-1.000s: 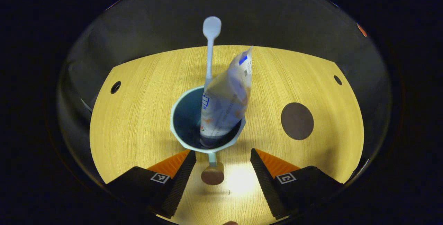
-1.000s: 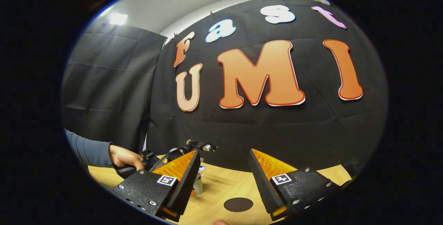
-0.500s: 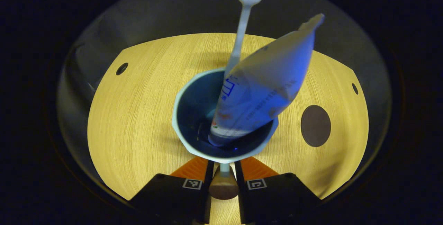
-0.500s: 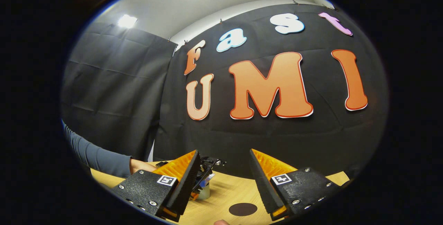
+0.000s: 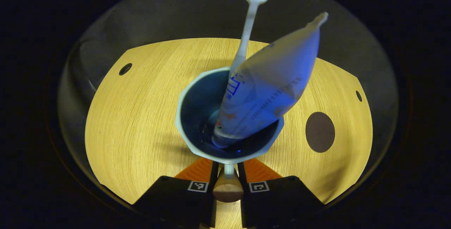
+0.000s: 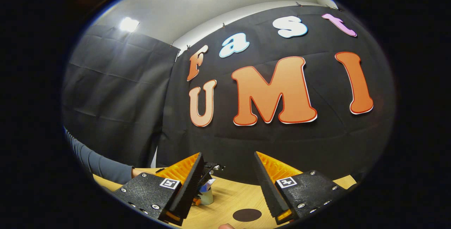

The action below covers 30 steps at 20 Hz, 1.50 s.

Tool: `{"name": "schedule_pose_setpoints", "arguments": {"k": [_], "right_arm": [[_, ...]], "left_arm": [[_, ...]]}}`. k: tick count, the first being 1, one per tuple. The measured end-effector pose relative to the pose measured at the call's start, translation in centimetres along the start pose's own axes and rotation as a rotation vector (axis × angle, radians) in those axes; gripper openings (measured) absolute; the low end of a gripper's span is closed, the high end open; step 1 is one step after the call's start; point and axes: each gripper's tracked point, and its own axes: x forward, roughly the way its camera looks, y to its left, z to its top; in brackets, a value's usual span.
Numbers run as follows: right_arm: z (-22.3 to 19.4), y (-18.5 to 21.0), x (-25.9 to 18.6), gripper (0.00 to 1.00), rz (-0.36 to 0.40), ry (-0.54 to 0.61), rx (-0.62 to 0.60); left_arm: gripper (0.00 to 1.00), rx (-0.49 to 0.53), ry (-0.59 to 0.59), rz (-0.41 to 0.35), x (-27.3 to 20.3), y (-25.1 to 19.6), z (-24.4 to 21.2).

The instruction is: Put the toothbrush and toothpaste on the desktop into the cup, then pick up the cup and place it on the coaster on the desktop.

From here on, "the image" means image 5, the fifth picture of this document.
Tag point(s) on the dark brown round coaster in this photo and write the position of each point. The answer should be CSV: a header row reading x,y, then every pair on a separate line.
x,y
320,132

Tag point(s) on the white toothpaste tube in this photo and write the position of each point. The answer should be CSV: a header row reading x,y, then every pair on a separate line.
x,y
267,88

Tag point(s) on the white toothbrush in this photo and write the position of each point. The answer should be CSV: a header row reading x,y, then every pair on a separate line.
x,y
248,24

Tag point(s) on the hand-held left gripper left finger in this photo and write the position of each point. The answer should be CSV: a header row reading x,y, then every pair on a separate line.
x,y
176,200

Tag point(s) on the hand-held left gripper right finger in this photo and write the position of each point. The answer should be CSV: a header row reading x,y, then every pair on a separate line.
x,y
278,200

